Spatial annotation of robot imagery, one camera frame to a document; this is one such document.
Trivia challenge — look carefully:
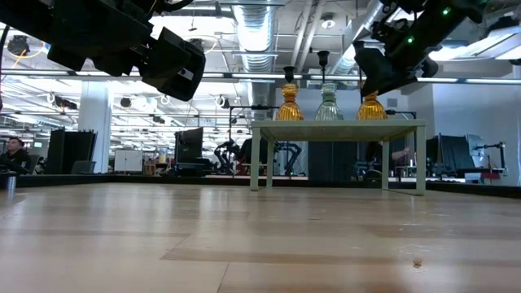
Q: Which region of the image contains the amber ribbed glass candle holder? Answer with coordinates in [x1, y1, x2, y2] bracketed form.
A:
[357, 91, 388, 121]
[276, 83, 304, 121]

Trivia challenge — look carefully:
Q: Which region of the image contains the black computer monitor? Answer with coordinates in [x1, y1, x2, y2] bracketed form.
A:
[174, 127, 204, 164]

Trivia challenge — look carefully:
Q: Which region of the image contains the silver ventilation duct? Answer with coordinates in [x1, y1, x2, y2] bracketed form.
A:
[231, 0, 282, 119]

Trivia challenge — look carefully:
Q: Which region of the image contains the green perforated metal stand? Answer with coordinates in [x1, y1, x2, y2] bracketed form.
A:
[249, 118, 427, 196]

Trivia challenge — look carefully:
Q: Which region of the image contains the medium black candlestick holder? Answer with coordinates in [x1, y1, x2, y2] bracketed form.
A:
[317, 50, 331, 85]

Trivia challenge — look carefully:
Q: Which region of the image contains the black aluminium extrusion frame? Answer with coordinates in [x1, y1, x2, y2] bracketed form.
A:
[15, 173, 521, 200]

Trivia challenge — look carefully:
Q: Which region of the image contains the person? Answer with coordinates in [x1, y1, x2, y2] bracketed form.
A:
[365, 140, 413, 181]
[0, 137, 32, 176]

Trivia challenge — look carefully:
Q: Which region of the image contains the black cabinet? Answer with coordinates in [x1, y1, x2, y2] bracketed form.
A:
[46, 129, 98, 175]

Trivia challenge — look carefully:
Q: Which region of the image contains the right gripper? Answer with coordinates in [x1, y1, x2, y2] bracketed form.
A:
[353, 47, 417, 98]

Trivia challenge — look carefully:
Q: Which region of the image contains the white cabinet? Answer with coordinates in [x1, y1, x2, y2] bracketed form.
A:
[113, 149, 144, 173]

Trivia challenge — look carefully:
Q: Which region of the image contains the white square column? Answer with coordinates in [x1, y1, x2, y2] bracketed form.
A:
[77, 81, 113, 174]

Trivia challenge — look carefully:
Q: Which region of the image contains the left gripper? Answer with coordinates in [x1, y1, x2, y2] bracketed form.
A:
[140, 26, 207, 103]

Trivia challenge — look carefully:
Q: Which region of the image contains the clear ribbed glass candle holder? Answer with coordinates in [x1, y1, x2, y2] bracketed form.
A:
[314, 82, 344, 121]

